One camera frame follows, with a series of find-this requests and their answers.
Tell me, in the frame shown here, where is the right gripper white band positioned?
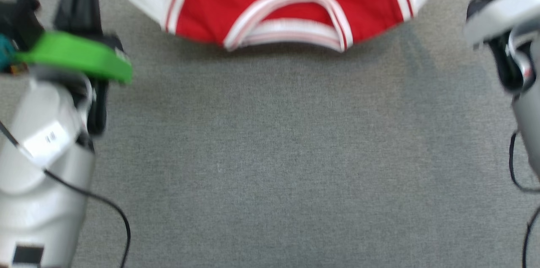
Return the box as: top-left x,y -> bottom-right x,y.
463,0 -> 540,47

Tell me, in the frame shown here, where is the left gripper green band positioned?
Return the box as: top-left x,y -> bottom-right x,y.
15,0 -> 133,135

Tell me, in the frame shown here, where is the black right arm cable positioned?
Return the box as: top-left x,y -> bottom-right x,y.
508,131 -> 540,268

